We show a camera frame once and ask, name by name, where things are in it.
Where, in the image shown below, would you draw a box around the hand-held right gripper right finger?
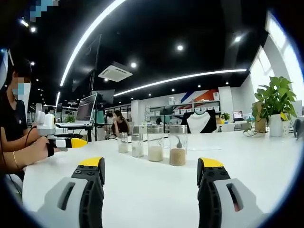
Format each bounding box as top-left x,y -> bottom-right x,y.
197,157 -> 271,228

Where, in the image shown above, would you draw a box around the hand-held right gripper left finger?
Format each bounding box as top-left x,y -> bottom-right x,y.
35,156 -> 105,228

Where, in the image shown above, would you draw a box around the small glass seasoning bottle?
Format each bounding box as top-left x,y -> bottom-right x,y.
131,134 -> 145,158
117,132 -> 129,153

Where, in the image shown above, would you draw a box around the tall seasoning bottle brown granules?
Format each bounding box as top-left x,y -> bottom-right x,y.
169,124 -> 188,167

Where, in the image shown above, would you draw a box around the tall seasoning bottle white grains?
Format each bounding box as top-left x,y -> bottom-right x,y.
147,124 -> 164,162

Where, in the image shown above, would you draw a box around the person's left hand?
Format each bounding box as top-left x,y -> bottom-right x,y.
18,136 -> 57,168

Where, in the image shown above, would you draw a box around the open silver laptop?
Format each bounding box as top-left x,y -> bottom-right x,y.
55,93 -> 98,128

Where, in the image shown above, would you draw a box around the person's black shirt torso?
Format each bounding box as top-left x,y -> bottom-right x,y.
0,91 -> 29,145

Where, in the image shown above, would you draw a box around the dark hanging monitor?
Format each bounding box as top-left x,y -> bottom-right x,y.
91,89 -> 115,105

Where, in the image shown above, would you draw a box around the ceiling air conditioner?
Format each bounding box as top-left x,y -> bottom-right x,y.
97,61 -> 133,83

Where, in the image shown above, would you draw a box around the chair with black white garment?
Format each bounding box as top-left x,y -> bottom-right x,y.
182,110 -> 218,134

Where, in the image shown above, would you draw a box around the small open laptop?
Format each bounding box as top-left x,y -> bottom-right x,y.
232,110 -> 245,122

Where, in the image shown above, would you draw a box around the cardboard box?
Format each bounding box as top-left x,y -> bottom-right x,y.
251,101 -> 270,133

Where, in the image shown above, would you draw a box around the white plant pot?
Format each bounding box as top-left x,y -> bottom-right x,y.
269,114 -> 284,137

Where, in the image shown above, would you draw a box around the dark grey object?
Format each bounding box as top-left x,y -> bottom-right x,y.
293,118 -> 304,141

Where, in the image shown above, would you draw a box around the shelf with white storage boxes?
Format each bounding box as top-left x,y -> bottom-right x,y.
144,91 -> 222,124

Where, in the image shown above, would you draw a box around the green potted plant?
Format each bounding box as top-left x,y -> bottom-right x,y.
251,76 -> 298,124

